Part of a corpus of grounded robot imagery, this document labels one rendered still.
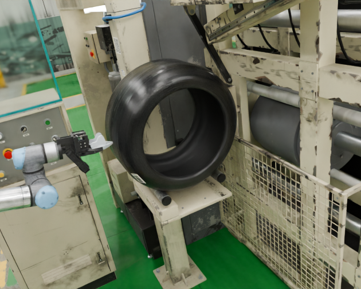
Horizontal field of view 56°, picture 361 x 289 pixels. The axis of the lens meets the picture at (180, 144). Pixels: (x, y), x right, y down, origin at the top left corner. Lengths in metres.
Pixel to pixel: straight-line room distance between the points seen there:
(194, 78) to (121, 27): 0.44
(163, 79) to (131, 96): 0.13
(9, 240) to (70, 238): 0.33
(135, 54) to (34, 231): 1.14
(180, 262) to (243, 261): 0.45
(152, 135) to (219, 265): 1.09
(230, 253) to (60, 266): 1.12
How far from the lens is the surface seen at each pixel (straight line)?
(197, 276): 2.36
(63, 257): 2.27
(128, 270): 2.54
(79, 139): 1.35
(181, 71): 1.34
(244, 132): 1.97
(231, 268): 2.40
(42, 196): 1.23
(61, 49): 10.23
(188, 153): 1.73
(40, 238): 2.16
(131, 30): 1.62
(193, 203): 1.60
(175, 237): 2.11
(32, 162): 1.33
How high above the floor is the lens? 1.73
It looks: 25 degrees down
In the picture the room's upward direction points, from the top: 10 degrees counter-clockwise
